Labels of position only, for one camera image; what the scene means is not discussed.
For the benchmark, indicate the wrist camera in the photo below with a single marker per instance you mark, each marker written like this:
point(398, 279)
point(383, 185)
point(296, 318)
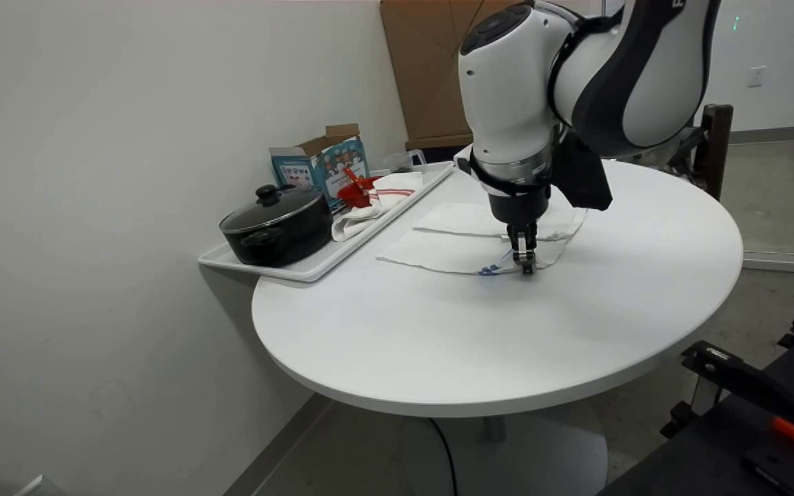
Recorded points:
point(582, 176)

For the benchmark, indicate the glass pot lid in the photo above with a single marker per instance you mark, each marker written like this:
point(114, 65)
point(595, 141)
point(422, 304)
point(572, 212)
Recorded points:
point(273, 207)

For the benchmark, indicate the red plastic cup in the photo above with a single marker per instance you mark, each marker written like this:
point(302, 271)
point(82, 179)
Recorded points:
point(355, 193)

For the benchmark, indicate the white cloth with blue stripes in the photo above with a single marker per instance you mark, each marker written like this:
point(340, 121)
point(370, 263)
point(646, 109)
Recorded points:
point(452, 248)

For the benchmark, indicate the black cooking pot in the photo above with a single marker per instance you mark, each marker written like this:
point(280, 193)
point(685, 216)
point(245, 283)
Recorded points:
point(283, 238)

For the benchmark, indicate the clear plastic container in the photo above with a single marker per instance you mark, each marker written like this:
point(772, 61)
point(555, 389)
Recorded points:
point(404, 160)

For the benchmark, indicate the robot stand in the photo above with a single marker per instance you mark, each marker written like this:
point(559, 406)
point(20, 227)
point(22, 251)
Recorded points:
point(735, 455)

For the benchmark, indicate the white tray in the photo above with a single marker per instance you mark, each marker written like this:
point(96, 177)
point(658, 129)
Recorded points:
point(314, 265)

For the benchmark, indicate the printed teal cardboard box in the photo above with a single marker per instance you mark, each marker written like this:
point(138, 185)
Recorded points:
point(328, 165)

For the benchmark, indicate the wall socket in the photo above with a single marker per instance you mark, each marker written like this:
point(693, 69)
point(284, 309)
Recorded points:
point(756, 76)

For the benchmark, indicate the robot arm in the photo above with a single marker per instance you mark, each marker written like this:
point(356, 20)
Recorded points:
point(507, 89)

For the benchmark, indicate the white cloth with red stripes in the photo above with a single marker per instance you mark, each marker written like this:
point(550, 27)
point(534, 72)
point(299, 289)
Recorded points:
point(383, 200)

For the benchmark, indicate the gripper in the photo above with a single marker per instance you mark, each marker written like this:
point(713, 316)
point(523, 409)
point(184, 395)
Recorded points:
point(521, 203)

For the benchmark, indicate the dark wooden chair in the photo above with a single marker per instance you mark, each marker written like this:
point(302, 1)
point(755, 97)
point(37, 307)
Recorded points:
point(714, 145)

